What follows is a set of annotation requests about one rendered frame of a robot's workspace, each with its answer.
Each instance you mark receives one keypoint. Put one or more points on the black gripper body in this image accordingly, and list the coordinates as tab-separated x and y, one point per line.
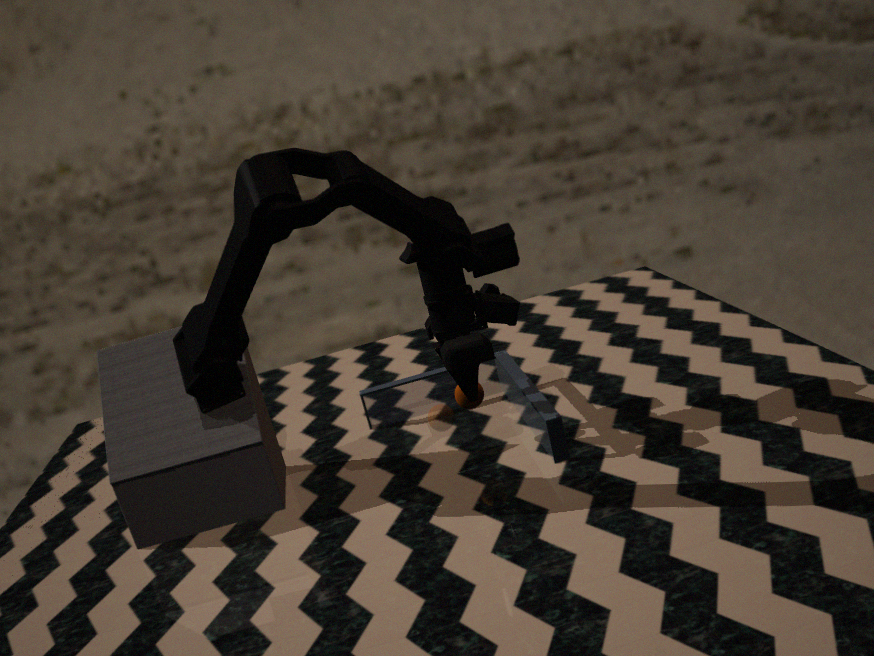
451	320

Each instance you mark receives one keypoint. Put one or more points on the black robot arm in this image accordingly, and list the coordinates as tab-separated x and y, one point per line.
268	206

